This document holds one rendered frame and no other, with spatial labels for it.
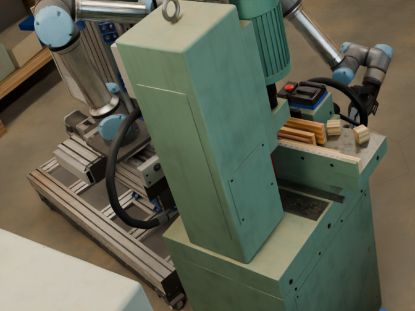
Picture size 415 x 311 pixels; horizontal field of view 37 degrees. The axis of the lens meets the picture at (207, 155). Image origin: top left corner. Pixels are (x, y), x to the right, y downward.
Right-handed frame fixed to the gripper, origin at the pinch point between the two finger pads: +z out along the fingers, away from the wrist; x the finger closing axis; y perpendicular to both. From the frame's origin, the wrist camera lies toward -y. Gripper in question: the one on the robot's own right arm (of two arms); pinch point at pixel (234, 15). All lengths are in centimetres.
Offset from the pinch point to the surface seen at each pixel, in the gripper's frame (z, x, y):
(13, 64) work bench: -280, 124, -36
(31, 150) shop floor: -218, 103, -88
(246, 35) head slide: 19.3, -20.5, -7.3
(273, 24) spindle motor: 20.6, -10.4, -2.8
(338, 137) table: 28, 29, -32
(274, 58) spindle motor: 19.9, -5.5, -11.5
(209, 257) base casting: 9, -5, -73
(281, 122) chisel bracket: 15.7, 12.2, -29.7
